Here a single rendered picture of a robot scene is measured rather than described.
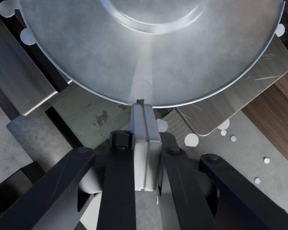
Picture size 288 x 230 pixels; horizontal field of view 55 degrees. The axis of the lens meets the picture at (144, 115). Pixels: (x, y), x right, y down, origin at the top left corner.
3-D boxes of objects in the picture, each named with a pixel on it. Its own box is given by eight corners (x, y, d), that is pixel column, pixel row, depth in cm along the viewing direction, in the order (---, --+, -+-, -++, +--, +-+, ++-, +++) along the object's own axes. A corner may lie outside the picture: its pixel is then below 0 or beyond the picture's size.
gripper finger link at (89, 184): (130, 198, 13) (66, 195, 13) (130, 151, 18) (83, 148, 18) (133, 169, 13) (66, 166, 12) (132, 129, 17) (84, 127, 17)
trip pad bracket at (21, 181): (75, 174, 54) (48, 206, 35) (34, 205, 54) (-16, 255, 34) (56, 150, 54) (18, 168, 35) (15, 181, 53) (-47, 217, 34)
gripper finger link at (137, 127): (142, 191, 15) (128, 191, 15) (138, 140, 22) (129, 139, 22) (147, 140, 14) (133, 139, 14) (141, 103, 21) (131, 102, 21)
